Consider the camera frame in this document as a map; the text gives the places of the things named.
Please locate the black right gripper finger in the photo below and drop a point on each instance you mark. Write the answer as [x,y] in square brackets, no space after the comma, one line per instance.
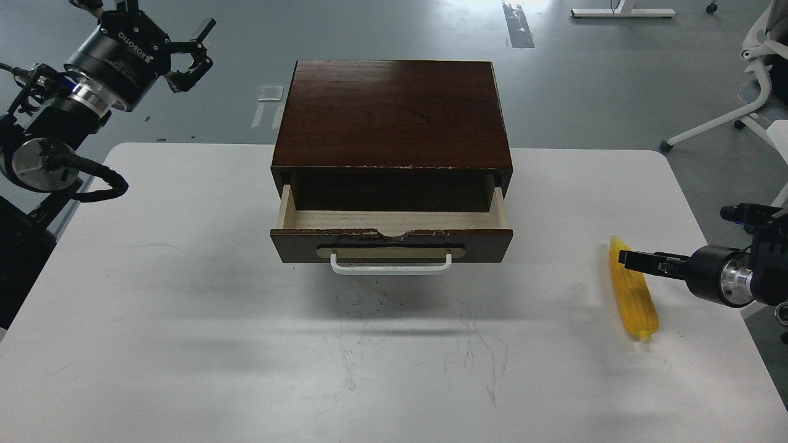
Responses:
[657,264]

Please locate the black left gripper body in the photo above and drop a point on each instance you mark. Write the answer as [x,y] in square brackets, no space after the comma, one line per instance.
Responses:
[124,54]

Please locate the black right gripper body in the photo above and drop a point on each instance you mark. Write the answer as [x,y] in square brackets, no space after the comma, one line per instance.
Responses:
[720,275]

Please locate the yellow corn cob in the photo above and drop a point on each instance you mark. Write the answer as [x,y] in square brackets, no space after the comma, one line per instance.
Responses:
[635,303]

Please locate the wooden drawer with white handle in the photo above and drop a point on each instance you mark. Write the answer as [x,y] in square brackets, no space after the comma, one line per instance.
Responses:
[402,239]

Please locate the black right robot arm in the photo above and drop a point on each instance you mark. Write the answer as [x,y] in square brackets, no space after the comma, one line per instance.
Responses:
[768,259]

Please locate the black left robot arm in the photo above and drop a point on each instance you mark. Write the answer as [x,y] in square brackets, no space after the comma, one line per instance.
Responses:
[54,113]

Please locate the dark wooden drawer cabinet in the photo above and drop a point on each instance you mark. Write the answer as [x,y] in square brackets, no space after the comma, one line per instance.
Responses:
[393,135]

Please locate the white table leg base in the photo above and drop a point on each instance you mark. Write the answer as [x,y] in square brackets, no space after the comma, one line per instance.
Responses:
[623,9]

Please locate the grey floor tape strip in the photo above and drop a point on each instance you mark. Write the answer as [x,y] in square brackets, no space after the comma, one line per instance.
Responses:
[520,36]

